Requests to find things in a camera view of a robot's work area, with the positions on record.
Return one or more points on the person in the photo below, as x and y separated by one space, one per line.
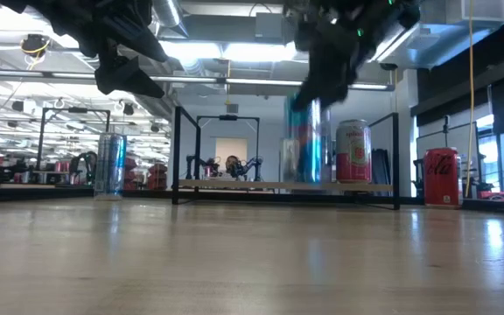
233 165

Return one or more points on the silver ventilation duct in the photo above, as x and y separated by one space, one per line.
169 13

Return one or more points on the wooden shelf with black frame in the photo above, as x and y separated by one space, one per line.
278 186

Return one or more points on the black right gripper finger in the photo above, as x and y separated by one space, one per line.
322 87

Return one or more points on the red cola can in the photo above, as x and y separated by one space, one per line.
442 177

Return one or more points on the black robot station frame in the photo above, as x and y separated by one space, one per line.
228 117
74 110

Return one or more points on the thin black stand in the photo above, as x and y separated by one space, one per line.
445 131

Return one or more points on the red storage bins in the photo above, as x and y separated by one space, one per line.
158 175

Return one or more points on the black background robot arm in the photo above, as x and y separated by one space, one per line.
199 167
252 166

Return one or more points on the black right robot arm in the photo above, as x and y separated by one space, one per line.
405 11

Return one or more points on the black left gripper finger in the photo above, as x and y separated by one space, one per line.
138 41
125 81

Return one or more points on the black panel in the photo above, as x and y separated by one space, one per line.
381 166

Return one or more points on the pink and white soda can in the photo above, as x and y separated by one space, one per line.
353 151

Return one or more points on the black aluminium table frame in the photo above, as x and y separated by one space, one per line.
37 193

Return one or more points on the blue and silver energy can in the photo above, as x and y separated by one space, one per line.
311 140
109 166

